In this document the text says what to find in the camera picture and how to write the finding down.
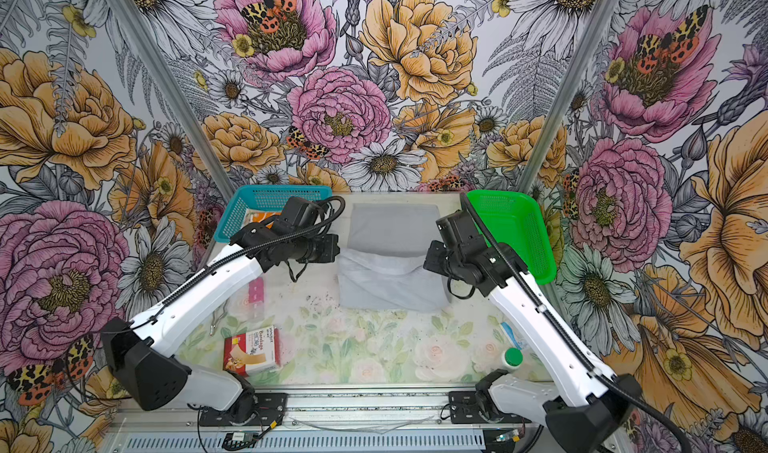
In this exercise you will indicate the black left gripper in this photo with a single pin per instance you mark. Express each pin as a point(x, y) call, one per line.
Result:
point(329, 251)

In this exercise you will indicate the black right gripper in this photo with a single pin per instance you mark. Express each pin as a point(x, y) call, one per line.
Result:
point(432, 262)

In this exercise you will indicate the grey cloth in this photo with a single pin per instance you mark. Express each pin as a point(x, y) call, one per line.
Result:
point(381, 266)

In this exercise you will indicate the orange white towel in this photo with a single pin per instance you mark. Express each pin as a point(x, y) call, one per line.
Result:
point(256, 216)

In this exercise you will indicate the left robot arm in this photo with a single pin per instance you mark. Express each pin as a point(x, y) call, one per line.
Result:
point(141, 351)

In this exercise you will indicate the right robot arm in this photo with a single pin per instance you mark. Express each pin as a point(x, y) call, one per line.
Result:
point(498, 245)

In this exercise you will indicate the green plastic basket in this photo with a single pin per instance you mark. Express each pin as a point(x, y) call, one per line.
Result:
point(515, 219)

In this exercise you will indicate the teal plastic basket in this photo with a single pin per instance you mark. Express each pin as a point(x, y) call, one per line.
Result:
point(263, 198)

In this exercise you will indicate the pink small eraser block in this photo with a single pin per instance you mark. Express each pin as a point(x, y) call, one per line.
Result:
point(256, 292)

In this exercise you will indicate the bandage box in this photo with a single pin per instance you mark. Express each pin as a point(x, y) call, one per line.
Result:
point(252, 352)

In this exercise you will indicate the small green circuit board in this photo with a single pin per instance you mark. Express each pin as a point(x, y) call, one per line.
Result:
point(237, 440)

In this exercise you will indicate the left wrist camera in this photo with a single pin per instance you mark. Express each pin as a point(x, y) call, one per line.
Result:
point(299, 213)

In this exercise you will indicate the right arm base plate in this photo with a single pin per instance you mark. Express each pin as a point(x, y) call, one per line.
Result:
point(463, 408)

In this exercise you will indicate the aluminium front rail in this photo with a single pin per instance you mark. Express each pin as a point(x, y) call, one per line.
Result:
point(370, 408)

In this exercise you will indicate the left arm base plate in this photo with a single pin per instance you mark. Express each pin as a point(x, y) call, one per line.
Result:
point(267, 408)

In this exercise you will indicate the left aluminium frame post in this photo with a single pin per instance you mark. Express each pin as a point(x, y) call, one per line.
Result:
point(150, 53)

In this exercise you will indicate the aluminium frame post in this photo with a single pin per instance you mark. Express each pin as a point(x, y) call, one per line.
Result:
point(595, 28)
point(150, 53)

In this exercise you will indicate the right aluminium frame post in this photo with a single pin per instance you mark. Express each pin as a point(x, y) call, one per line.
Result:
point(595, 28)

